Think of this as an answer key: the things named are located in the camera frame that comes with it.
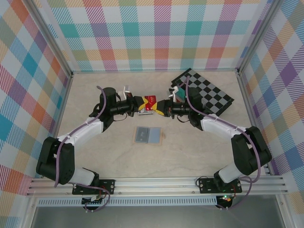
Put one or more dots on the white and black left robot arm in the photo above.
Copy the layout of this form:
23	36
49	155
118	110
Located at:
83	131

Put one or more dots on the dark grey card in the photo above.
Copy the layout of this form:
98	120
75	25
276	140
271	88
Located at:
142	134

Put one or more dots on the black and grey chessboard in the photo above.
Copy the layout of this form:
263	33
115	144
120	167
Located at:
213	95

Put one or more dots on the black controller board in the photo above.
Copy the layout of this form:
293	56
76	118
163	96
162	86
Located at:
91	201
225	199

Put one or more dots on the aluminium wall rail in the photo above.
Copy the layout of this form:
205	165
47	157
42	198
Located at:
154	70

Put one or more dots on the aluminium side rail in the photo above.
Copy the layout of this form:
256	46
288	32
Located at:
251	118
59	114

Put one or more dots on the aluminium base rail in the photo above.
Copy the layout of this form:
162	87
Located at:
156	186

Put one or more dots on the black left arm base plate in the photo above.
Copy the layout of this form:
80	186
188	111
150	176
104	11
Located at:
108	185

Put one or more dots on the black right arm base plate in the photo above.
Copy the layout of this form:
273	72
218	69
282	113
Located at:
206	185

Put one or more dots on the aluminium frame post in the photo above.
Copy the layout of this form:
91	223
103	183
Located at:
50	40
257	35

